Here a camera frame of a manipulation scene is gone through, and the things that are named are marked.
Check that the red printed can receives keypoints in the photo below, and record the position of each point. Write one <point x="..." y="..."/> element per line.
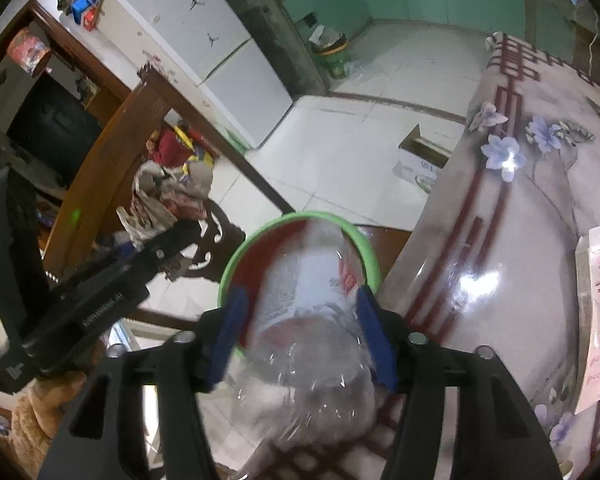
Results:
<point x="27" y="52"/>

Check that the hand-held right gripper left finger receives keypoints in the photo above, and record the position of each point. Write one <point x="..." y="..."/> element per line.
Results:
<point x="230" y="330"/>

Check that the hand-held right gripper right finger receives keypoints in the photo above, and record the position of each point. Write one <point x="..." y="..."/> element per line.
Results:
<point x="377" y="340"/>

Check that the green rimmed waste bin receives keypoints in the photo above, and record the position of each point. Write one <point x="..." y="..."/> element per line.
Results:
<point x="262" y="255"/>

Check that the person's left forearm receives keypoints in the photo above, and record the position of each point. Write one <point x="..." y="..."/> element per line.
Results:
<point x="35" y="425"/>

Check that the grey crumpled plastic bag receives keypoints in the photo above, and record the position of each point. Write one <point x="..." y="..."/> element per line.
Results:
<point x="152" y="200"/>

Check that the green bin with bags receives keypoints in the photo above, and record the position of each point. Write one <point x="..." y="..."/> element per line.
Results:
<point x="335" y="62"/>

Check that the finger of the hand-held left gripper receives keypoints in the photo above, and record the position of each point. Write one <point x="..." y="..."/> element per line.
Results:
<point x="170" y="242"/>

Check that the red cloth bundle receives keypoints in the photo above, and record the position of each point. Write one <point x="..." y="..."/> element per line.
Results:
<point x="175" y="147"/>

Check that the brown wooden chair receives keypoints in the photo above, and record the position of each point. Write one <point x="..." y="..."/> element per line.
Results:
<point x="105" y="160"/>

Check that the white refrigerator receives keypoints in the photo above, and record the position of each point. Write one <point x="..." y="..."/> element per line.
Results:
<point x="180" y="25"/>

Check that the black television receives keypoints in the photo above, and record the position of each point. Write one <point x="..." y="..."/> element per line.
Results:
<point x="50" y="125"/>

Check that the cardboard box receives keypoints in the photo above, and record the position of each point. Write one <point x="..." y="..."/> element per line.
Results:
<point x="415" y="165"/>

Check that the clear plastic bottle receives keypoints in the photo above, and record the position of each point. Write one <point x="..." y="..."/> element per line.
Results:
<point x="305" y="280"/>

